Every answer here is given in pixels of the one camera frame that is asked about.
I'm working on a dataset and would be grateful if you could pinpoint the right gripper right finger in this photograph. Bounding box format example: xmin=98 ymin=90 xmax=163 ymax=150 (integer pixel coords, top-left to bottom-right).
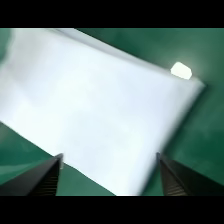
xmin=156 ymin=152 xmax=224 ymax=197

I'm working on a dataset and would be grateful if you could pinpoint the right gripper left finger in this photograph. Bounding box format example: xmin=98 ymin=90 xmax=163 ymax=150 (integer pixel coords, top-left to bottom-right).
xmin=0 ymin=152 xmax=64 ymax=197

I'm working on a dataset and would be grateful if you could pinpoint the white shirt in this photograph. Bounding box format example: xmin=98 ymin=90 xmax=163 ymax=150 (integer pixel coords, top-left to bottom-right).
xmin=0 ymin=28 xmax=206 ymax=197

